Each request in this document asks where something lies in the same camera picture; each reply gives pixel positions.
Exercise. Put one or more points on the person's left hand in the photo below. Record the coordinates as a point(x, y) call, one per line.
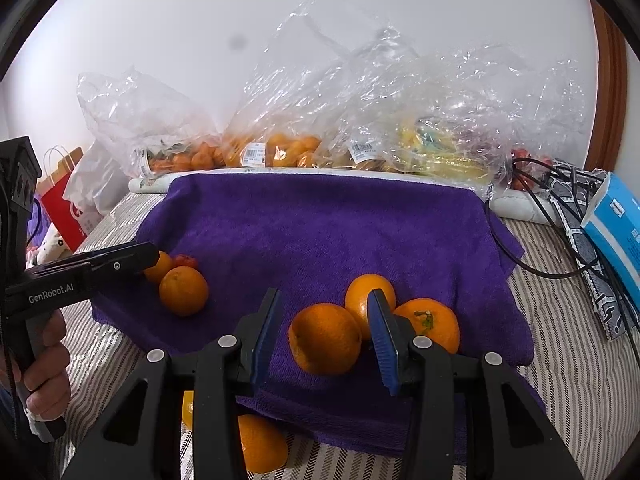
point(46, 379)

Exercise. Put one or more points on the black white patterned pouch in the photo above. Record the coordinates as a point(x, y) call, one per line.
point(570, 192)

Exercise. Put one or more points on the clear plastic fruit bags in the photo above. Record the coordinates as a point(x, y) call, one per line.
point(336, 90)

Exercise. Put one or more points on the white plastic bag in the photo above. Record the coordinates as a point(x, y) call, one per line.
point(96, 185)

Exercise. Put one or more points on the purple towel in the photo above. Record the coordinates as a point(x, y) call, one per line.
point(310, 236)

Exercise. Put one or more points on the large orange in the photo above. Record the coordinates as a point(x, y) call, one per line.
point(325, 340)
point(183, 291)

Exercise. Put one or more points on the red paper shopping bag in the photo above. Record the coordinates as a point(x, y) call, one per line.
point(73, 224)

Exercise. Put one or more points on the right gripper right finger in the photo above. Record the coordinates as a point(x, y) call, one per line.
point(508, 436)

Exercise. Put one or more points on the small oval orange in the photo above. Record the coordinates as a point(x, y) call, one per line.
point(187, 409)

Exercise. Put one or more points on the small red fruit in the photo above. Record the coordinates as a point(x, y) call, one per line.
point(185, 260)

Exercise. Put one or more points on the blue tissue box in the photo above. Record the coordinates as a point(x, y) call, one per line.
point(612, 222)

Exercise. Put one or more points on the brown wooden frame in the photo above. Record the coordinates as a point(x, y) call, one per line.
point(612, 87)

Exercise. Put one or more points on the orange with green stem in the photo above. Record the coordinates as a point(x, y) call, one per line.
point(432, 319)

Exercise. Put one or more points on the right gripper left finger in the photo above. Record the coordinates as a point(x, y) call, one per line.
point(137, 435)

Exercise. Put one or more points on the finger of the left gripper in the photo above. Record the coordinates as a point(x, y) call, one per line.
point(128, 256)

